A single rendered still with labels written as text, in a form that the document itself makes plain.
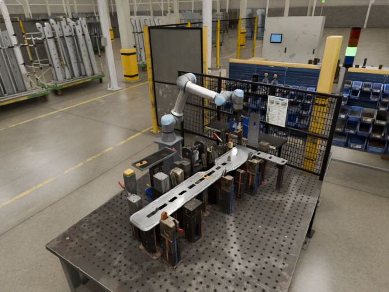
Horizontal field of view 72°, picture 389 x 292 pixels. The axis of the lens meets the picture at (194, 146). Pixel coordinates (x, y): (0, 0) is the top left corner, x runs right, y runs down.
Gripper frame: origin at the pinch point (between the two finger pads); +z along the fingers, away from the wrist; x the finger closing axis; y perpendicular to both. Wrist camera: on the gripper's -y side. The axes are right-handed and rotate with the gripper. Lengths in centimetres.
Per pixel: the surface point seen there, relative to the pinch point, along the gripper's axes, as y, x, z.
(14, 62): -56, -730, 19
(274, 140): -45, 16, 24
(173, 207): 90, 6, 26
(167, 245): 109, 18, 38
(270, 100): -55, 2, -13
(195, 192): 67, 7, 26
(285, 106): -55, 19, -9
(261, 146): -23.6, 13.2, 23.3
